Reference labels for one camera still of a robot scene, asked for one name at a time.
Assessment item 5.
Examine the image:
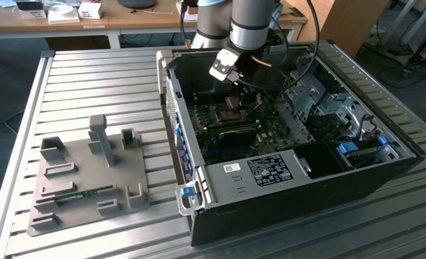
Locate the black expansion card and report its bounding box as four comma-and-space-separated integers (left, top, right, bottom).
212, 128, 259, 149

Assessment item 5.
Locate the wooden desk white frame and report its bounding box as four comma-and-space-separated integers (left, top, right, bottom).
0, 0, 110, 49
107, 0, 310, 49

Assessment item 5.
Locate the blue case latch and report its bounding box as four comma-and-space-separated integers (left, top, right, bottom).
179, 186, 196, 200

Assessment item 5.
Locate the grey parts rack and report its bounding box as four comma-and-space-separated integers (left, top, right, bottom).
25, 114, 152, 237

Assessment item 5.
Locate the black wire bundle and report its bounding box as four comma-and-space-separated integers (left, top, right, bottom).
355, 113, 382, 141

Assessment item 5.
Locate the CPU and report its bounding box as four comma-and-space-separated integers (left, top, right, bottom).
224, 95, 244, 110

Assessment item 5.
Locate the white box black label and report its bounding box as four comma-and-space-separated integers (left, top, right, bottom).
20, 9, 48, 20
78, 2, 104, 20

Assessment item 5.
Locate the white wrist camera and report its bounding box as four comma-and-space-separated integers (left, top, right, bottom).
208, 47, 242, 82

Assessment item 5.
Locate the blue disk carrier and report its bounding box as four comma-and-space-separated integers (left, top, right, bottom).
337, 142, 361, 156

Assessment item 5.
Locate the wooden cabinet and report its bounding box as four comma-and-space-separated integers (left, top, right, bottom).
315, 0, 393, 59

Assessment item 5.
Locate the green RAM stick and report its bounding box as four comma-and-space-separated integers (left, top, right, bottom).
54, 188, 102, 203
206, 121, 263, 133

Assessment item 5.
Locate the green motherboard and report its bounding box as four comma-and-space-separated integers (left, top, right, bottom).
187, 90, 317, 166

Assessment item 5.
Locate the black open PC case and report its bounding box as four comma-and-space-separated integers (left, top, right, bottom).
155, 39, 426, 248

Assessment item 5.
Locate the pale blue teach pendant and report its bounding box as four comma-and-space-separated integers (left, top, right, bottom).
270, 4, 285, 29

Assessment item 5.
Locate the metal drive cage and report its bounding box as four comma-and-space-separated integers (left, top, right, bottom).
275, 50, 359, 130

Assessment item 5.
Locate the grey power supply unit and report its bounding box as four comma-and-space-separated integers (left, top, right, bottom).
202, 150, 314, 203

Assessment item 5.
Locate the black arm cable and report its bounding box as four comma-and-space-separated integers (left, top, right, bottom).
239, 0, 322, 91

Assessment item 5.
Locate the metal socket cover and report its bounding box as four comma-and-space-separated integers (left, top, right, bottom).
247, 91, 266, 116

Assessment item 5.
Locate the dark round pad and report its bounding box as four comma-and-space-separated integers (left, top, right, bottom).
118, 0, 156, 9

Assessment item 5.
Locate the white round holder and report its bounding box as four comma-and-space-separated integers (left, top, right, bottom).
47, 4, 82, 25

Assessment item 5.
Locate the CPU socket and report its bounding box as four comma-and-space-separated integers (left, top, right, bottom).
211, 101, 251, 124

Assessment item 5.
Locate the small cardboard box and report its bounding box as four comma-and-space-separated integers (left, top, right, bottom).
175, 0, 199, 23

